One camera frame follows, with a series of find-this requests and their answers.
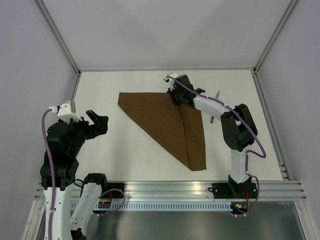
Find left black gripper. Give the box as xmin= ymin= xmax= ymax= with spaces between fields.
xmin=64 ymin=109 xmax=108 ymax=156

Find brown cloth napkin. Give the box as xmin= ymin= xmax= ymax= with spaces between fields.
xmin=117 ymin=92 xmax=207 ymax=172

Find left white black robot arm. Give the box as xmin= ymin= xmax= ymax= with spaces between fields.
xmin=40 ymin=108 xmax=109 ymax=240

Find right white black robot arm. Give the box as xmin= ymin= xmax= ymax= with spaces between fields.
xmin=164 ymin=73 xmax=258 ymax=199

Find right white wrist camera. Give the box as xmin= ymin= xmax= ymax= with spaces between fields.
xmin=163 ymin=72 xmax=179 ymax=92

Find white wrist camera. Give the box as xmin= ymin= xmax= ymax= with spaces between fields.
xmin=163 ymin=72 xmax=179 ymax=92
xmin=49 ymin=100 xmax=82 ymax=124

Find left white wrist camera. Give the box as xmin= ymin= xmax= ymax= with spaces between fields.
xmin=49 ymin=100 xmax=82 ymax=124

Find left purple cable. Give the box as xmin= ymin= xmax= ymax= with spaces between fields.
xmin=40 ymin=108 xmax=56 ymax=240

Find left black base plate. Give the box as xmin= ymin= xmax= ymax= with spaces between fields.
xmin=104 ymin=182 xmax=125 ymax=200

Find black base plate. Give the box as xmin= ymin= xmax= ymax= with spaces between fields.
xmin=207 ymin=182 xmax=258 ymax=199
xmin=104 ymin=182 xmax=125 ymax=200

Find white slotted cable duct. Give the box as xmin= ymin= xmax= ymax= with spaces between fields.
xmin=69 ymin=201 xmax=232 ymax=212

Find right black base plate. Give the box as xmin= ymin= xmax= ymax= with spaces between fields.
xmin=207 ymin=182 xmax=258 ymax=199

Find left aluminium frame post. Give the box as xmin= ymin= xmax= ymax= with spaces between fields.
xmin=34 ymin=0 xmax=81 ymax=76

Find aluminium frame post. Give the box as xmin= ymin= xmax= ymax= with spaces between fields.
xmin=34 ymin=0 xmax=81 ymax=76
xmin=251 ymin=0 xmax=300 ymax=75

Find right aluminium frame post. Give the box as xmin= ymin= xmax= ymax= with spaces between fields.
xmin=251 ymin=0 xmax=300 ymax=75

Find aluminium front rail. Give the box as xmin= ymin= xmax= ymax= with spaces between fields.
xmin=34 ymin=180 xmax=307 ymax=201

